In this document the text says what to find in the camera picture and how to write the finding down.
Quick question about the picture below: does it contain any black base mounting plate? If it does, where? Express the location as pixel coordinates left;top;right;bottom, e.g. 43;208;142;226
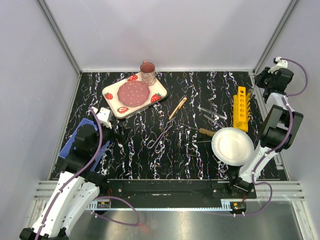
104;179;257;200

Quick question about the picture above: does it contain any white paper plate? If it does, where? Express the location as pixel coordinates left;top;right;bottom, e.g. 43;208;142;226
211;127;255;167

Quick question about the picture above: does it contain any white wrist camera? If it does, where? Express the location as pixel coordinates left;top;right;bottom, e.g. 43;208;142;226
91;107;113;129
268;56;288;74

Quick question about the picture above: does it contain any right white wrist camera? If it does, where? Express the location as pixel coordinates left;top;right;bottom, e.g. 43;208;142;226
268;56;288;74

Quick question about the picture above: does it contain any pink floral mug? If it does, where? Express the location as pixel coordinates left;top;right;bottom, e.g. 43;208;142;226
140;60;156;86

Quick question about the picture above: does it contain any blue plastic bin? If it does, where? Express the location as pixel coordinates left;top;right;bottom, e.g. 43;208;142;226
58;118;115;172

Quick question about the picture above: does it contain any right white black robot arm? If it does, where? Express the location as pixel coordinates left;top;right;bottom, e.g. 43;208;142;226
226;66;304;199

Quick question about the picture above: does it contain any glass test tube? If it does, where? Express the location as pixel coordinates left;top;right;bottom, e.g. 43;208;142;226
203;114;224;128
246;88;254;101

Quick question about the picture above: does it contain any wooden clothespin clamp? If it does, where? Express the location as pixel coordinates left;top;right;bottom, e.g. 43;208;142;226
169;97;188;121

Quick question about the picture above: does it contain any yellow test tube rack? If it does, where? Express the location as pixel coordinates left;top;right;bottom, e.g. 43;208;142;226
232;86;251;133

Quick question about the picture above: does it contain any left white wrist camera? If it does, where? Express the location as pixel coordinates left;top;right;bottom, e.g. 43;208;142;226
91;107;113;129

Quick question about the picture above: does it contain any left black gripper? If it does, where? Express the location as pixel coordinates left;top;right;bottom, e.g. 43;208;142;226
90;114;131;155

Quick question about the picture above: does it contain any pink dotted plate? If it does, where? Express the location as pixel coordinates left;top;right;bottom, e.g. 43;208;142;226
117;80;150;108

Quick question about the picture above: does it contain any strawberry pattern tray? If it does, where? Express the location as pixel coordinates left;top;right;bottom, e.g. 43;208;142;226
102;72;168;120

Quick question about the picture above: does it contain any thin metal needle probe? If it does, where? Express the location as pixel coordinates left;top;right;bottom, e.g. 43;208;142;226
182;140;212;145

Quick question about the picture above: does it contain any right controller box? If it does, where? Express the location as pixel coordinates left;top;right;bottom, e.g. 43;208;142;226
231;201;247;212

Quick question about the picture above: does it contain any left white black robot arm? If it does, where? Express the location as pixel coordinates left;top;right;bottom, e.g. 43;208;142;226
19;119;116;240

